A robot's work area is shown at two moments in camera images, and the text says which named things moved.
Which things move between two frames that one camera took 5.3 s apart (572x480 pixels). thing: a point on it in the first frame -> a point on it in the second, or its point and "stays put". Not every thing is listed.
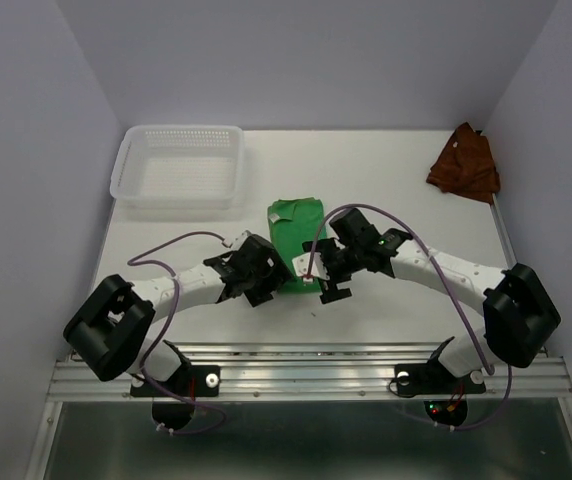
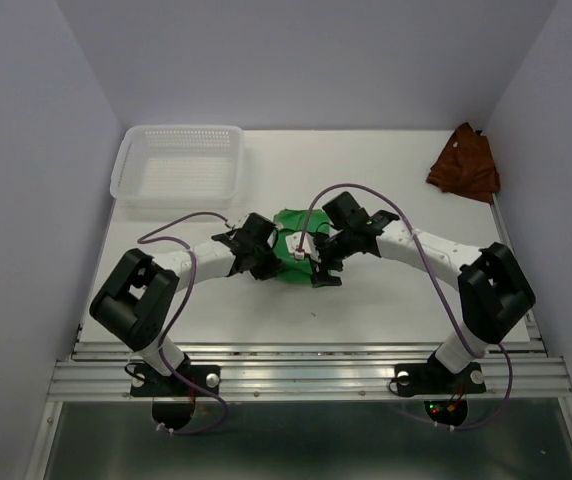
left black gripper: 277,274 -> 269,270
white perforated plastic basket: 179,167 stays put
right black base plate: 411,379 stays put
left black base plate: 196,381 stays put
